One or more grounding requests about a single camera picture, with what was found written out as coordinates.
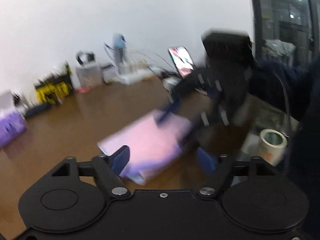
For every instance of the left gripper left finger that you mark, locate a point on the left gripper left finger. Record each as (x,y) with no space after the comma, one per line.
(107,171)

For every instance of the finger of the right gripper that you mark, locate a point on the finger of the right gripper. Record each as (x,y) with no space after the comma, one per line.
(171,108)
(189,141)

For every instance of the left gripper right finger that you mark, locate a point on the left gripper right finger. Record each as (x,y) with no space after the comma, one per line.
(218,171)

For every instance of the pink blue purple mesh vest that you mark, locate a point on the pink blue purple mesh vest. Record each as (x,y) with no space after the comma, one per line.
(152,147)

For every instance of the dark navy sleeve forearm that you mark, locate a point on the dark navy sleeve forearm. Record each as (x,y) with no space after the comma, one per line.
(295,90)

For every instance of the white phone stand base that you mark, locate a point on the white phone stand base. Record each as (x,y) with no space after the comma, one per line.
(170,83)

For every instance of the smartphone on stand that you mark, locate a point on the smartphone on stand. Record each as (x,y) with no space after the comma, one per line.
(182,60)

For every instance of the white power strip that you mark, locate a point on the white power strip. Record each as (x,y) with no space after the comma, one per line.
(135,77)

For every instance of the white tape roll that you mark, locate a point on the white tape roll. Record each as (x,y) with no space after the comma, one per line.
(271,146)

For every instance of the red snack packet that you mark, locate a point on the red snack packet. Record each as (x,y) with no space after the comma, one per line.
(83,90)

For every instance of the blue water bottle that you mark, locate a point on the blue water bottle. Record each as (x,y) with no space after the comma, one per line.
(118,49)

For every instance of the clear container with lid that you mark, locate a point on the clear container with lid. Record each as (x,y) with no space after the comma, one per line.
(89,75)

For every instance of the dark navy pouch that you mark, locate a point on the dark navy pouch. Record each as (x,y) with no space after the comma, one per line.
(36,110)

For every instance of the yellow black cardboard box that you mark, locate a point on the yellow black cardboard box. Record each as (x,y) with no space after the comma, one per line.
(57,85)

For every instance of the purple tissue pack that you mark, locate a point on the purple tissue pack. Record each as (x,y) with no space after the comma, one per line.
(12,125)

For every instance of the white security camera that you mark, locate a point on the white security camera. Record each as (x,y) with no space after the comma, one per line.
(20,103)

